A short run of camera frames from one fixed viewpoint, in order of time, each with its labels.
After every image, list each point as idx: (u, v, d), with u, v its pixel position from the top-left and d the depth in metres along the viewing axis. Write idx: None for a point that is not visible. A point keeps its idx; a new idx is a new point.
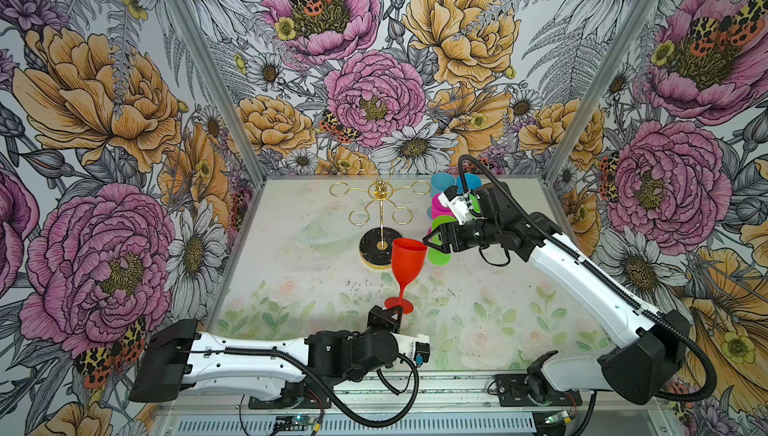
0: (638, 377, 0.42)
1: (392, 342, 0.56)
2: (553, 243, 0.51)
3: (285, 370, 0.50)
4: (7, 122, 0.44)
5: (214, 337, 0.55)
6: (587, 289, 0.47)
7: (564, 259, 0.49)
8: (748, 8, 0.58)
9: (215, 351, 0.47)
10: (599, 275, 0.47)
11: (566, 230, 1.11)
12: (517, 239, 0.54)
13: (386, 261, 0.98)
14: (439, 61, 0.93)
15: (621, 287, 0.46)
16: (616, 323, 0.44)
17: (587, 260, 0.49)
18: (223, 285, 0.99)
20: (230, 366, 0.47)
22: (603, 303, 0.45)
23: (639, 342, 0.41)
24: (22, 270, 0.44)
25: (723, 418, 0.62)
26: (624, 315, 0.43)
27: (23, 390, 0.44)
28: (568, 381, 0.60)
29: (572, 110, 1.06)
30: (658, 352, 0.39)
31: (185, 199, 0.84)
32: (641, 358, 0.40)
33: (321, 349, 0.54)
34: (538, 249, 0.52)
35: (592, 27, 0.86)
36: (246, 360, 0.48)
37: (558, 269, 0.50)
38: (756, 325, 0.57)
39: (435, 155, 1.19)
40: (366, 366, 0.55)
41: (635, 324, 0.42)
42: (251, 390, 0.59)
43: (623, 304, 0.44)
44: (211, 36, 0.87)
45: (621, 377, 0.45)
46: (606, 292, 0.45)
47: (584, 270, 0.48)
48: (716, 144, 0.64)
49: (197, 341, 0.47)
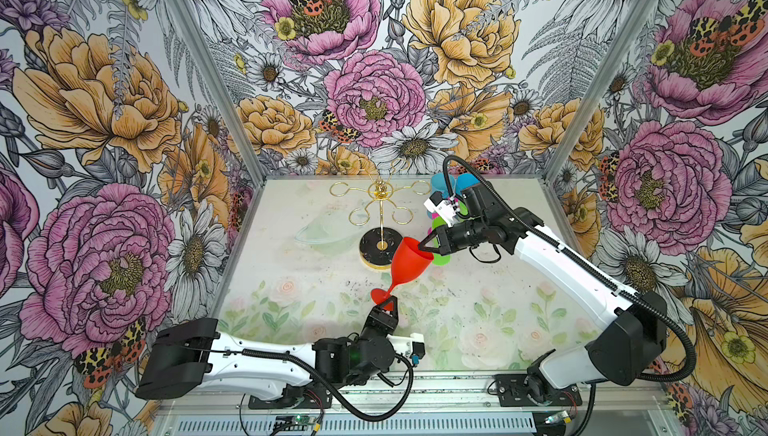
0: (621, 359, 0.43)
1: (388, 346, 0.58)
2: (535, 234, 0.54)
3: (295, 373, 0.53)
4: (7, 122, 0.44)
5: (232, 337, 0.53)
6: (567, 275, 0.49)
7: (545, 248, 0.52)
8: (748, 8, 0.58)
9: (234, 352, 0.48)
10: (579, 261, 0.49)
11: (566, 230, 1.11)
12: (501, 232, 0.56)
13: (386, 261, 0.98)
14: (439, 61, 0.93)
15: (602, 272, 0.48)
16: (595, 306, 0.46)
17: (569, 248, 0.51)
18: (223, 285, 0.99)
20: (246, 367, 0.48)
22: (582, 287, 0.47)
23: (617, 320, 0.43)
24: (22, 270, 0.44)
25: (723, 418, 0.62)
26: (602, 297, 0.45)
27: (23, 390, 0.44)
28: (568, 377, 0.59)
29: (572, 110, 1.06)
30: (637, 330, 0.41)
31: (185, 199, 0.84)
32: (621, 337, 0.42)
33: (326, 355, 0.58)
34: (521, 241, 0.54)
35: (592, 26, 0.86)
36: (258, 362, 0.49)
37: (541, 258, 0.52)
38: (756, 325, 0.57)
39: (435, 155, 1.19)
40: (364, 371, 0.58)
41: (613, 305, 0.44)
42: (254, 389, 0.59)
43: (602, 288, 0.46)
44: (211, 36, 0.87)
45: (605, 359, 0.46)
46: (586, 276, 0.47)
47: (564, 257, 0.50)
48: (716, 144, 0.64)
49: (216, 341, 0.47)
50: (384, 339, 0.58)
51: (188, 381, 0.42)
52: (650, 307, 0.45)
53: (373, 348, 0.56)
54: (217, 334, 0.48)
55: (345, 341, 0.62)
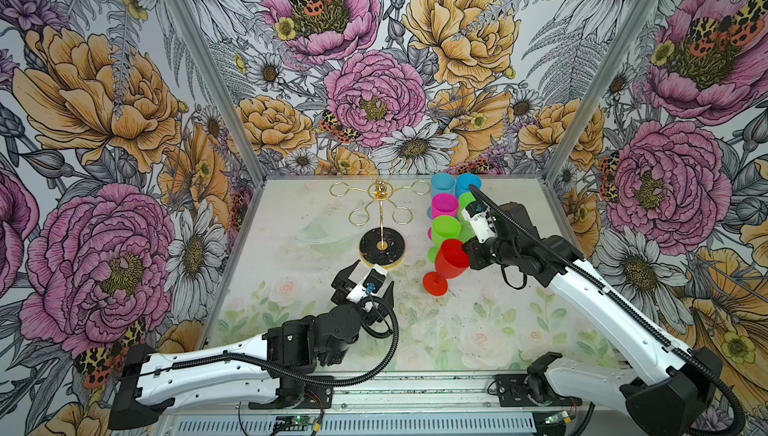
0: (668, 417, 0.40)
1: (349, 319, 0.50)
2: (575, 271, 0.49)
3: (242, 370, 0.48)
4: (7, 122, 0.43)
5: (164, 356, 0.48)
6: (612, 322, 0.45)
7: (587, 289, 0.47)
8: (748, 8, 0.58)
9: (165, 369, 0.47)
10: (624, 307, 0.45)
11: (566, 230, 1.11)
12: (536, 263, 0.52)
13: (386, 261, 0.98)
14: (439, 61, 0.93)
15: (651, 323, 0.44)
16: (644, 360, 0.42)
17: (613, 291, 0.47)
18: (223, 285, 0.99)
20: (182, 380, 0.46)
22: (629, 336, 0.43)
23: (671, 383, 0.39)
24: (21, 270, 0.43)
25: (723, 418, 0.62)
26: (653, 352, 0.41)
27: (23, 390, 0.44)
28: (572, 388, 0.59)
29: (572, 110, 1.06)
30: (690, 392, 0.37)
31: (185, 199, 0.84)
32: (673, 400, 0.38)
33: (283, 341, 0.51)
34: (560, 277, 0.50)
35: (592, 27, 0.86)
36: (198, 370, 0.47)
37: (582, 299, 0.48)
38: (756, 325, 0.57)
39: (435, 155, 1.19)
40: (331, 346, 0.51)
41: (665, 362, 0.40)
42: (245, 395, 0.60)
43: (652, 340, 0.42)
44: (211, 36, 0.87)
45: (647, 412, 0.43)
46: (633, 326, 0.43)
47: (608, 300, 0.46)
48: (716, 144, 0.64)
49: (147, 363, 0.47)
50: (345, 310, 0.51)
51: (120, 411, 0.42)
52: (702, 366, 0.42)
53: (332, 319, 0.49)
54: (148, 358, 0.47)
55: (309, 320, 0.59)
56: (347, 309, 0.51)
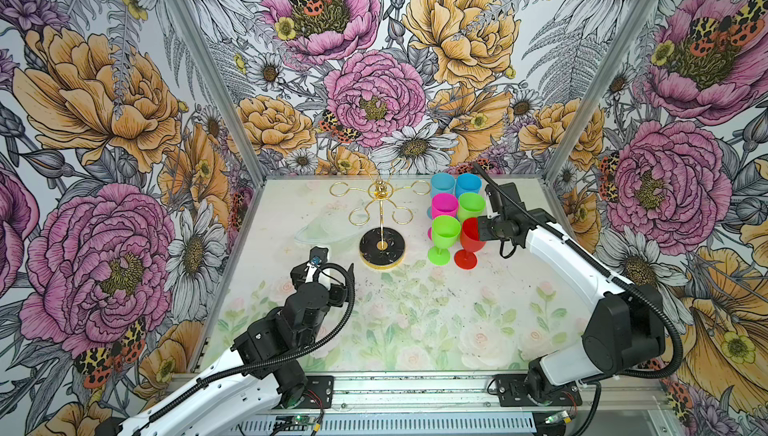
0: (608, 340, 0.45)
1: (321, 291, 0.55)
2: (544, 227, 0.59)
3: (225, 387, 0.48)
4: (7, 122, 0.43)
5: (141, 414, 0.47)
6: (567, 262, 0.53)
7: (551, 239, 0.56)
8: (748, 8, 0.58)
9: (146, 425, 0.44)
10: (581, 252, 0.53)
11: (566, 230, 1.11)
12: (515, 226, 0.62)
13: (386, 261, 0.98)
14: (439, 61, 0.93)
15: (600, 262, 0.51)
16: (589, 289, 0.49)
17: (573, 240, 0.55)
18: (223, 285, 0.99)
20: (169, 426, 0.44)
22: (580, 272, 0.50)
23: (605, 302, 0.44)
24: (21, 270, 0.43)
25: (723, 418, 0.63)
26: (596, 281, 0.48)
27: (23, 390, 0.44)
28: (563, 371, 0.60)
29: (572, 110, 1.06)
30: (623, 312, 0.43)
31: (185, 199, 0.84)
32: (607, 319, 0.44)
33: (253, 341, 0.51)
34: (531, 232, 0.59)
35: (592, 27, 0.86)
36: (182, 409, 0.46)
37: (546, 248, 0.57)
38: (756, 325, 0.57)
39: (435, 155, 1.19)
40: (310, 324, 0.54)
41: (604, 288, 0.46)
42: (252, 409, 0.60)
43: (597, 274, 0.49)
44: (211, 36, 0.87)
45: (599, 345, 0.47)
46: (585, 265, 0.50)
47: (568, 247, 0.54)
48: (716, 144, 0.64)
49: (125, 426, 0.44)
50: (310, 285, 0.55)
51: None
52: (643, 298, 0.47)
53: (302, 296, 0.52)
54: (120, 427, 0.44)
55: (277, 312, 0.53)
56: (316, 283, 0.56)
